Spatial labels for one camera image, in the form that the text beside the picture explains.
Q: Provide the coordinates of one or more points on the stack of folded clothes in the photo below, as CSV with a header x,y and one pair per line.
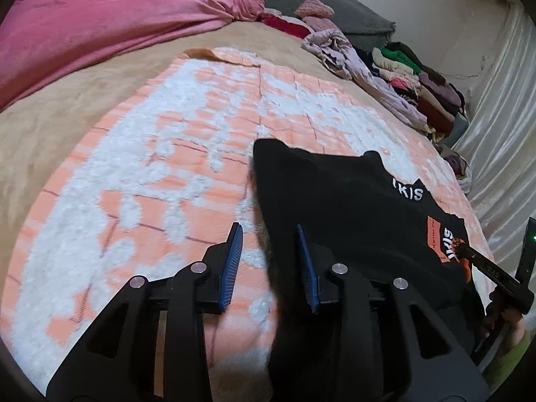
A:
x,y
438,100

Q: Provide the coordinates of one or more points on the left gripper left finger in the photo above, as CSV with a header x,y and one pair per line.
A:
x,y
147,344

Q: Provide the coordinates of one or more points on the beige plush bed sheet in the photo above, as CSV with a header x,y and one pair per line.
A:
x,y
39,131

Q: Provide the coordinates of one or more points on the black sweatshirt orange cuffs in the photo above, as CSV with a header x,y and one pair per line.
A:
x,y
369,220

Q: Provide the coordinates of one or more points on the pink fluffy pillow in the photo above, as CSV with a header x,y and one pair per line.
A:
x,y
316,14

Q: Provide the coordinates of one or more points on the lilac crumpled garment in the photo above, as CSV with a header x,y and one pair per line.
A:
x,y
337,54

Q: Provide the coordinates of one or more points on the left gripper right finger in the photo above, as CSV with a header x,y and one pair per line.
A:
x,y
377,341

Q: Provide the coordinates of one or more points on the white satin curtain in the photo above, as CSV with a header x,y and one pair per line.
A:
x,y
500,141

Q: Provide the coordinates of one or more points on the green sleeve forearm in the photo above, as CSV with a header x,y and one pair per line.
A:
x,y
503,365

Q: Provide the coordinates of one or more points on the pink velvet duvet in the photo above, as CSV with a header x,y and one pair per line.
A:
x,y
44,40

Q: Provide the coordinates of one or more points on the peach white plaid blanket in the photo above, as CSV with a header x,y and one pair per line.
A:
x,y
162,176

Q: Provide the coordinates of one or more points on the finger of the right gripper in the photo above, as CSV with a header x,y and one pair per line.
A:
x,y
509,292

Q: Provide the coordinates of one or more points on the person's right hand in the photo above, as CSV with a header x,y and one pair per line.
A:
x,y
514,321

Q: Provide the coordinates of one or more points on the dark red garment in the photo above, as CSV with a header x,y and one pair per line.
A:
x,y
292,29

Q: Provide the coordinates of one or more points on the bag of small clothes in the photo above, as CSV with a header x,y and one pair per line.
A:
x,y
460,166

